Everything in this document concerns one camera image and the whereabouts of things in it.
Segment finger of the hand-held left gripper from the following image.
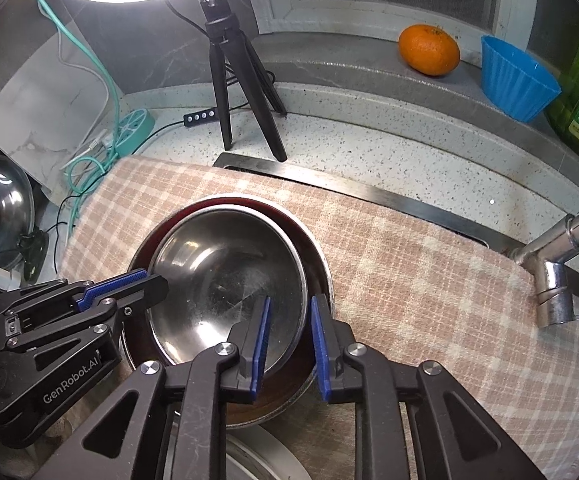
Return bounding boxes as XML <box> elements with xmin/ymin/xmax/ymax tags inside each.
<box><xmin>0</xmin><ymin>268</ymin><xmax>149</xmax><ymax>318</ymax></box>
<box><xmin>0</xmin><ymin>274</ymin><xmax>170</xmax><ymax>361</ymax></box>

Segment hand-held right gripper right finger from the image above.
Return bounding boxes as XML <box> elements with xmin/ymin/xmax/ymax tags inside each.
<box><xmin>311</xmin><ymin>294</ymin><xmax>550</xmax><ymax>480</ymax></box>

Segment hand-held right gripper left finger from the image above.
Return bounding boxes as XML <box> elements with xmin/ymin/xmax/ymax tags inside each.
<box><xmin>6</xmin><ymin>296</ymin><xmax>273</xmax><ymax>480</ymax></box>

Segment small stainless steel bowl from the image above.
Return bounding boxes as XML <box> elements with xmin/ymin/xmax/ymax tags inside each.
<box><xmin>146</xmin><ymin>208</ymin><xmax>309</xmax><ymax>376</ymax></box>

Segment large stainless steel bowl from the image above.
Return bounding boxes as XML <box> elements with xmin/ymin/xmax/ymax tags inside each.
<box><xmin>119</xmin><ymin>195</ymin><xmax>335</xmax><ymax>429</ymax></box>

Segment white leaf-pattern plate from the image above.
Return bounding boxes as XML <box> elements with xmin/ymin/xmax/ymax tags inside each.
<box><xmin>224</xmin><ymin>425</ymin><xmax>365</xmax><ymax>480</ymax></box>

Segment dark translucent plastic piece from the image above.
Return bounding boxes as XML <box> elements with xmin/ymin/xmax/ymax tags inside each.
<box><xmin>20</xmin><ymin>230</ymin><xmax>50</xmax><ymax>284</ymax></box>

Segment beige plaid cloth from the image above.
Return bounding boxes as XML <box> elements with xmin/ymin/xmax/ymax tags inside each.
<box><xmin>59</xmin><ymin>156</ymin><xmax>579</xmax><ymax>480</ymax></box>

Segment glass pot lid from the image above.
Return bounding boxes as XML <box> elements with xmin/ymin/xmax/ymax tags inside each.
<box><xmin>0</xmin><ymin>155</ymin><xmax>36</xmax><ymax>268</ymax></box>

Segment teal power strip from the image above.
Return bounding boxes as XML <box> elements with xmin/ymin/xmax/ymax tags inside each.
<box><xmin>113</xmin><ymin>109</ymin><xmax>156</xmax><ymax>157</ymax></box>

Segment steel sink rim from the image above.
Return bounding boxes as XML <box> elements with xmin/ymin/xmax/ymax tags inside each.
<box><xmin>213</xmin><ymin>152</ymin><xmax>579</xmax><ymax>311</ymax></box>

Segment chrome faucet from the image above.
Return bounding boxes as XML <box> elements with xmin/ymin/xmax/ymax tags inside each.
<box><xmin>508</xmin><ymin>195</ymin><xmax>579</xmax><ymax>330</ymax></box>

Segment black tripod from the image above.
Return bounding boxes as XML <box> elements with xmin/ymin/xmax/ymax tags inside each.
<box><xmin>196</xmin><ymin>0</ymin><xmax>290</xmax><ymax>163</ymax></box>

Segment orange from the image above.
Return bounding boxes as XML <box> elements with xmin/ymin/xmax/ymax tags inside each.
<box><xmin>398</xmin><ymin>24</ymin><xmax>461</xmax><ymax>77</ymax></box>

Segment blue ribbed cup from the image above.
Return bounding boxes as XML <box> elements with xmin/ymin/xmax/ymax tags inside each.
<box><xmin>480</xmin><ymin>35</ymin><xmax>563</xmax><ymax>123</ymax></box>

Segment thin black cable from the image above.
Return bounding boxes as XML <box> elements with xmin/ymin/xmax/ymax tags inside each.
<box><xmin>55</xmin><ymin>204</ymin><xmax>86</xmax><ymax>247</ymax></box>

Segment black inline controller cable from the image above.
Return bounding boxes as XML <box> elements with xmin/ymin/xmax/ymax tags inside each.
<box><xmin>139</xmin><ymin>0</ymin><xmax>277</xmax><ymax>143</ymax></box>

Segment green cable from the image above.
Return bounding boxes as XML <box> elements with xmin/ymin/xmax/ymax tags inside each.
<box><xmin>32</xmin><ymin>0</ymin><xmax>123</xmax><ymax>221</ymax></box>

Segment white cable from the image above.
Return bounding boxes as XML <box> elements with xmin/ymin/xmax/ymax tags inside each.
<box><xmin>56</xmin><ymin>5</ymin><xmax>116</xmax><ymax>171</ymax></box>

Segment white window frame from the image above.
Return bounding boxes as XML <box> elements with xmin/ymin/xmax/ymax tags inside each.
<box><xmin>246</xmin><ymin>0</ymin><xmax>537</xmax><ymax>43</ymax></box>

